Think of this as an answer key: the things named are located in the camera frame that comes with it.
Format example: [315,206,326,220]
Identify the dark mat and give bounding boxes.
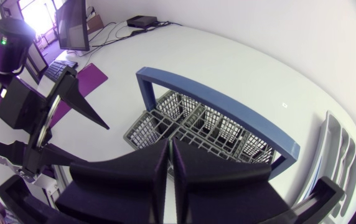
[49,63,109,129]

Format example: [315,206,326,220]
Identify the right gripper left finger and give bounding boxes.
[55,138,170,224]

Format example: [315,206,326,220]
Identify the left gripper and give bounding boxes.
[0,65,110,174]

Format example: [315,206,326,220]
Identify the black cable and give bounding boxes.
[156,20,184,27]
[91,28,149,48]

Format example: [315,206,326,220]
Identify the black power brick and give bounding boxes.
[126,15,159,29]

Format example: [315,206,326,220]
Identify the black keyboard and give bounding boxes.
[43,58,79,82]

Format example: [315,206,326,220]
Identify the dark screen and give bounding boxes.
[55,0,91,52]

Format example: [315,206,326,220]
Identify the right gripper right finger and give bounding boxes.
[172,138,292,224]

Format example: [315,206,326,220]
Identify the grey cutlery tray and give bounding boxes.
[296,110,356,218]

